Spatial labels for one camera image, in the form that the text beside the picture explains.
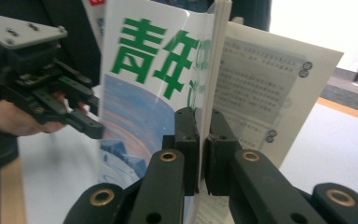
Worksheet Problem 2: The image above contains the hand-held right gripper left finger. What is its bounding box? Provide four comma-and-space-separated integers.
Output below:
162, 106, 200, 198

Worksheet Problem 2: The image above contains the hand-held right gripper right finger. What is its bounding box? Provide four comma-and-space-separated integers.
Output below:
204, 108, 243, 197

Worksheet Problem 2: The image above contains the white magazine green title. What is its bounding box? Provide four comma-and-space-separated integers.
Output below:
97, 0, 345, 224

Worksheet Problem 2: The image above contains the wooden table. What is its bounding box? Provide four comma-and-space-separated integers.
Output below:
0, 96, 358, 224

